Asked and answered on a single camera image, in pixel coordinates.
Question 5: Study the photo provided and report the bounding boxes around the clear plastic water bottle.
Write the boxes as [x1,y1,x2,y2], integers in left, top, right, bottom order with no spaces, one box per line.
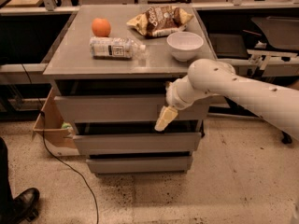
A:
[90,36,146,59]

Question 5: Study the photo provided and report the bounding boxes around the grey top drawer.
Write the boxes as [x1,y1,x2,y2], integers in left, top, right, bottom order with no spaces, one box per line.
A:
[53,92,213,125]

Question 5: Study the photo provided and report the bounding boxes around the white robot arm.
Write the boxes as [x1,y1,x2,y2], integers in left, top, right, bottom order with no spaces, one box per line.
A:
[155,59,299,139]

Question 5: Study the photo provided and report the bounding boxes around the black leather shoe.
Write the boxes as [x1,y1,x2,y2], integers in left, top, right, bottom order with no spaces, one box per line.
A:
[0,188,40,224]

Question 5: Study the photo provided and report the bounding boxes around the orange fruit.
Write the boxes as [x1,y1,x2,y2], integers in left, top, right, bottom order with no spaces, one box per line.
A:
[92,18,111,37]

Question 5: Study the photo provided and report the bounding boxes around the black folding stand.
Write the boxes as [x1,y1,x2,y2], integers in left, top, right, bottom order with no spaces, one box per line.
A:
[206,53,299,144]

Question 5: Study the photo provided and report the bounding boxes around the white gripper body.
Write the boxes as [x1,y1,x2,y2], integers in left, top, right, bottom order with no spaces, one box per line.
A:
[165,82,187,110]

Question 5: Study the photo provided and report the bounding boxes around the grey middle drawer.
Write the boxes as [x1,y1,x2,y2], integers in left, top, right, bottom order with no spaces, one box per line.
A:
[73,133,201,155]

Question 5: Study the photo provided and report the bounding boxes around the white bowl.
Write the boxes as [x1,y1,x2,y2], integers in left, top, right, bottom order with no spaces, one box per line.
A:
[166,32,204,62]

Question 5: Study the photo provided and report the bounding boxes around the grey drawer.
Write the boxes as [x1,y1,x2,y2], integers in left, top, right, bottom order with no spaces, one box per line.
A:
[73,133,201,155]
[53,92,213,125]
[86,156,192,174]

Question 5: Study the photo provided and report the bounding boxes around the grey drawer cabinet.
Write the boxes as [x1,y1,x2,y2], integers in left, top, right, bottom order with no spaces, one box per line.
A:
[42,5,221,175]

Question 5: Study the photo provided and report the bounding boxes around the cardboard box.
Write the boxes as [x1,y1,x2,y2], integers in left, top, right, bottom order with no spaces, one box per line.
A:
[33,91,78,156]

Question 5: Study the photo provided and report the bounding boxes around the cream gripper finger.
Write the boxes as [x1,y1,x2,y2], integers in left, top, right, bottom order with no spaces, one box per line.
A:
[154,106,178,132]

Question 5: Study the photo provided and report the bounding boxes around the grey bottom drawer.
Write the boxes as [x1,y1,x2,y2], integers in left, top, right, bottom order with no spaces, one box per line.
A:
[86,156,192,174]

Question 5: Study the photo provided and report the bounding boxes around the black cable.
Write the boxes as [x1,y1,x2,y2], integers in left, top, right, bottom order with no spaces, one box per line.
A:
[20,63,100,224]

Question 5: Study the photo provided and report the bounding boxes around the dark trouser leg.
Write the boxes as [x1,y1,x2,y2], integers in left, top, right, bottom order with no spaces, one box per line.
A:
[0,137,13,216]

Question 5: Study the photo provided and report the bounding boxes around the brown chip bag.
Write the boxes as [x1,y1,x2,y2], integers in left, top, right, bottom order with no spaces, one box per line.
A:
[127,6,193,37]

